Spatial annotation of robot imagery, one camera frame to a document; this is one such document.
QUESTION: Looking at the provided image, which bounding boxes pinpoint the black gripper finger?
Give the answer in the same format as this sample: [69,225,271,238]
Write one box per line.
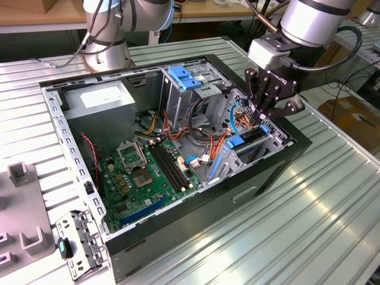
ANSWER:
[243,67,270,127]
[261,96,305,119]

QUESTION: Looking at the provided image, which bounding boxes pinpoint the orange red power wire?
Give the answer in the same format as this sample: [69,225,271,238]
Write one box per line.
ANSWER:
[234,110,254,129]

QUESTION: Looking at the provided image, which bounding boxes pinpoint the hard disk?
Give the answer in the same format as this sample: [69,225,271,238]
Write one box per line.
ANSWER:
[208,123,273,181]

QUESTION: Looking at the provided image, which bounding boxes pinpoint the grey metal disk bay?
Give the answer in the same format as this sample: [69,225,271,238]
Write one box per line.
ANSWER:
[204,124,295,186]

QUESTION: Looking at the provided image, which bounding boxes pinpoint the large brown cardboard box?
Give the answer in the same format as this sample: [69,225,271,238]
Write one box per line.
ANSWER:
[317,96,380,143]

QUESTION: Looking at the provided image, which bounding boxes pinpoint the blue plastic drive latch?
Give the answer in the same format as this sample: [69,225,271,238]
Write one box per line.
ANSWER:
[167,66,203,92]

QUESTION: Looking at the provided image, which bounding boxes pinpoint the grey metal drive cage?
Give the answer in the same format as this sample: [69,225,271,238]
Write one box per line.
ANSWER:
[159,59,235,131]

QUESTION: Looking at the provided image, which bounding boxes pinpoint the black RAM slot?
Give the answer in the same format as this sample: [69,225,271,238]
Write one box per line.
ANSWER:
[150,140,185,191]
[147,143,181,193]
[154,139,189,189]
[157,137,193,187]

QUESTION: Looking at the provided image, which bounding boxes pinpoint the green motherboard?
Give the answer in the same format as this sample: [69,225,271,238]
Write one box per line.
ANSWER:
[99,138,205,234]

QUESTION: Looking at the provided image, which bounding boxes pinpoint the CPU socket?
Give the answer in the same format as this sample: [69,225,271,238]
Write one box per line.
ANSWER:
[130,166,156,190]

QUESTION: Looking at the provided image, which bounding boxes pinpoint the black open PC case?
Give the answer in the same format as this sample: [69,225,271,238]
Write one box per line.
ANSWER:
[38,53,313,284]

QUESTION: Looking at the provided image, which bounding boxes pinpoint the metal socket cover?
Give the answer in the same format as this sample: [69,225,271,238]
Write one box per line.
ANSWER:
[116,141,148,173]

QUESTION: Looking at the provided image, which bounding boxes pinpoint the grey power supply unit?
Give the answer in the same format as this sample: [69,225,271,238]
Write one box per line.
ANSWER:
[61,80,137,155]

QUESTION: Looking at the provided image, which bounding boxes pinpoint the blue expansion slot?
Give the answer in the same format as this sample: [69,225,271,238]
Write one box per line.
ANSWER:
[118,195,169,228]

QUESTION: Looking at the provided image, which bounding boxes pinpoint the thick black camera cable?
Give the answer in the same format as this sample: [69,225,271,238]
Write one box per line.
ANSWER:
[278,26,363,72]

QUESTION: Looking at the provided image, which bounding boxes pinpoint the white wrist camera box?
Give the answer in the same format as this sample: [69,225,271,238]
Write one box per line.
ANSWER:
[248,31,293,71]

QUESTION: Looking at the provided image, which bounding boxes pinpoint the long blue data wire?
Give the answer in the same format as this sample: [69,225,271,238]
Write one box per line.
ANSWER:
[230,96,251,136]

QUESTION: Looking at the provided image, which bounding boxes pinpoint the black cable bronze plug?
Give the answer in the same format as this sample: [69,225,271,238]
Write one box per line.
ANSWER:
[246,0,280,32]

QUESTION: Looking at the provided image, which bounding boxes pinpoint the orange black wire bundle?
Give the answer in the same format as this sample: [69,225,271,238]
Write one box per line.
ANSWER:
[161,109,232,161]

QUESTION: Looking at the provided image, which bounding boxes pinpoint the wooden desk white frame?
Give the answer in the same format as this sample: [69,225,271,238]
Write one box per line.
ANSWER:
[0,0,353,57]

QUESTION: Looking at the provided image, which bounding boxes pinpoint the short blue data wire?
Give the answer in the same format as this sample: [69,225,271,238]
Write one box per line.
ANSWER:
[186,155,215,167]

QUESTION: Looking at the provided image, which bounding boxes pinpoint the thin blue cable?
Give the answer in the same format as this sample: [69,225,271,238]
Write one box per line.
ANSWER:
[164,5,176,45]

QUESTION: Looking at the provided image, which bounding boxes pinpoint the yellow black power wires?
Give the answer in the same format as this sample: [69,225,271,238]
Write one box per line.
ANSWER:
[135,109,158,134]

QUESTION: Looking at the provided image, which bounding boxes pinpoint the red black fan wire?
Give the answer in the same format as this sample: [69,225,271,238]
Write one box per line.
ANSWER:
[80,133,100,185]

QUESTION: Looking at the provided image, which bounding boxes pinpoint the grey cable metal plug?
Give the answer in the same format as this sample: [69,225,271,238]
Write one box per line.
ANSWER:
[32,0,124,71]

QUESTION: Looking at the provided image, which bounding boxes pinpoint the metal expansion slot bracket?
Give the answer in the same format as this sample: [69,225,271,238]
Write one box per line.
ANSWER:
[55,209,109,281]

